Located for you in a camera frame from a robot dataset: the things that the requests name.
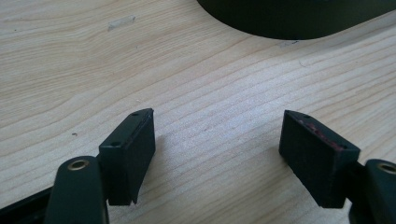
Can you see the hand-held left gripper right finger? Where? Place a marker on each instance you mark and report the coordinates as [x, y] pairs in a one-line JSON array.
[[314, 161]]

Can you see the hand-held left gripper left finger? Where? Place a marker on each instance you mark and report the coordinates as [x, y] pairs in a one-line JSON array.
[[127, 158]]

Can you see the clear tape strip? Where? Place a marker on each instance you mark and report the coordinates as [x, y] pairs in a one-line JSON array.
[[120, 22]]

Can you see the black round object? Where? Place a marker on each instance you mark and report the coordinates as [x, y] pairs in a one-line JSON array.
[[295, 15]]

